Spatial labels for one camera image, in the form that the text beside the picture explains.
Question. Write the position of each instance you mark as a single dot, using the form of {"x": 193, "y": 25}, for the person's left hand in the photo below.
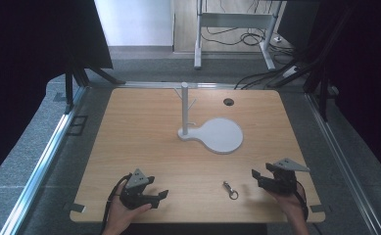
{"x": 119, "y": 215}

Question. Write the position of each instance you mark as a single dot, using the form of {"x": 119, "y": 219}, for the black curtain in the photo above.
{"x": 24, "y": 65}
{"x": 364, "y": 81}

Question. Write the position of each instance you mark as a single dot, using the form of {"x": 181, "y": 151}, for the aluminium rail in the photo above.
{"x": 344, "y": 163}
{"x": 165, "y": 84}
{"x": 44, "y": 163}

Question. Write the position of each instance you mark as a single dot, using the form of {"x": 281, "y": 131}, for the person's right hand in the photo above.
{"x": 287, "y": 204}

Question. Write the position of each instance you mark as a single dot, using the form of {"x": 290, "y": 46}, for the white peg stand round base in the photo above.
{"x": 222, "y": 135}

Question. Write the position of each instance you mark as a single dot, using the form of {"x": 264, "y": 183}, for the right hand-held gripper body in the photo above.
{"x": 284, "y": 182}

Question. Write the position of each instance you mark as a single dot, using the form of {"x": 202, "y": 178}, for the black tape piece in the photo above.
{"x": 317, "y": 208}

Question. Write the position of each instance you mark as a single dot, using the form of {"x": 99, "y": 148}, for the black metal stand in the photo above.
{"x": 69, "y": 88}
{"x": 323, "y": 98}

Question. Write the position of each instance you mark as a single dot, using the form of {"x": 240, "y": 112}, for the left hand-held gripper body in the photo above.
{"x": 135, "y": 182}

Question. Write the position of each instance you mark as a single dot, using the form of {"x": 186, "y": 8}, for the white metal desk frame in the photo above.
{"x": 233, "y": 20}

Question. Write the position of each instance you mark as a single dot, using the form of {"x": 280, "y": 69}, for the white power strip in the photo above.
{"x": 290, "y": 71}

